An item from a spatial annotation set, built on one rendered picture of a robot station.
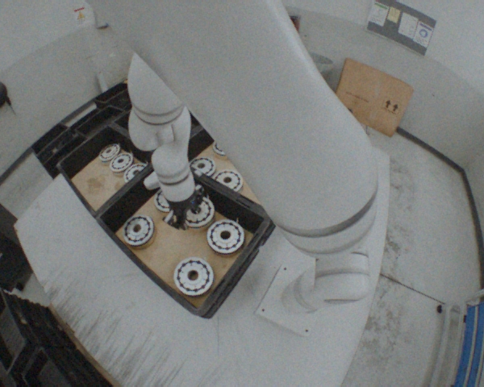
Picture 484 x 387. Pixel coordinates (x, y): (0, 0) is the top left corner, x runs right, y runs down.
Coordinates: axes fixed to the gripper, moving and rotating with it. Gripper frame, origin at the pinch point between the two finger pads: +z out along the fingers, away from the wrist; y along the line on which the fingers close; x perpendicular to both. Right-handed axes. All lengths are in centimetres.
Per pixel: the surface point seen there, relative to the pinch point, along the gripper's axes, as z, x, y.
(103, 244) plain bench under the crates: 17.1, 30.2, -24.1
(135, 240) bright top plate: 1.6, 9.3, -14.3
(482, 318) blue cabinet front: 42, -186, 46
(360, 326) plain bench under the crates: 19, -64, 3
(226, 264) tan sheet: 4.8, -14.8, -3.4
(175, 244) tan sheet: 4.6, 0.4, -7.4
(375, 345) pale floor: 89, -122, 15
